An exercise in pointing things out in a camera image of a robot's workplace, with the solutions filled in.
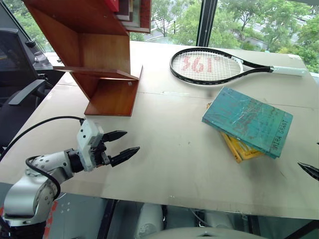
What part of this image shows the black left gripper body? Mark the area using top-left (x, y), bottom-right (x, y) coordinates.
top-left (91, 139), bottom-right (112, 169)

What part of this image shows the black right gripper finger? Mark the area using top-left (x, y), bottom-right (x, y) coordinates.
top-left (297, 161), bottom-right (319, 181)

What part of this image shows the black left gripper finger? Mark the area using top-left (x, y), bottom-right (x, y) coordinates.
top-left (107, 146), bottom-right (141, 168)
top-left (102, 130), bottom-right (128, 143)

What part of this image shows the yellow paperback book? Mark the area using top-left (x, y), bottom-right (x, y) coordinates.
top-left (205, 102), bottom-right (265, 164)

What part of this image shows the brown wooden bookshelf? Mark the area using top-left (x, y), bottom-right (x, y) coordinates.
top-left (22, 0), bottom-right (152, 117)

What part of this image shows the teal hardcover book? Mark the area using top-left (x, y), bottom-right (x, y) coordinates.
top-left (201, 86), bottom-right (294, 159)

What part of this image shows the black table leg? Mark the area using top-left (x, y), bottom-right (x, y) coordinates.
top-left (96, 199), bottom-right (118, 239)

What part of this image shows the black office chair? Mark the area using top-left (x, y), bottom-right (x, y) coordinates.
top-left (0, 27), bottom-right (54, 160)

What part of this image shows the black white tennis racket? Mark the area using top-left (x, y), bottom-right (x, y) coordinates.
top-left (169, 46), bottom-right (308, 88)

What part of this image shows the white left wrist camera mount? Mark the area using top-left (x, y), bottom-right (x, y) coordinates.
top-left (76, 119), bottom-right (104, 172)

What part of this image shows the black window frame post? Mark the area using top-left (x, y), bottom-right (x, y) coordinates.
top-left (196, 0), bottom-right (218, 47)

